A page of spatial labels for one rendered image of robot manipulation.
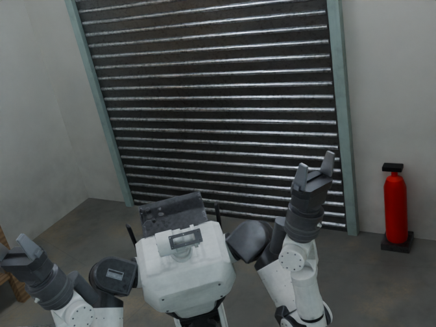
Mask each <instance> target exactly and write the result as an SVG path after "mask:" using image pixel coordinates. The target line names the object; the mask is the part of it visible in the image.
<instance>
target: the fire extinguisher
mask: <svg viewBox="0 0 436 327"><path fill-rule="evenodd" d="M403 168H404V165H403V164H402V163H384V164H383V166H382V171H387V172H391V175H390V176H388V177H387V178H386V181H385V183H384V186H383V190H384V203H385V228H386V231H385V234H384V237H383V239H382V241H381V250H388V251H393V252H402V253H407V254H409V251H410V248H411V244H412V242H413V238H414V232H410V231H408V228H407V186H406V183H405V182H404V179H403V177H402V176H400V175H398V173H401V172H402V170H403Z"/></svg>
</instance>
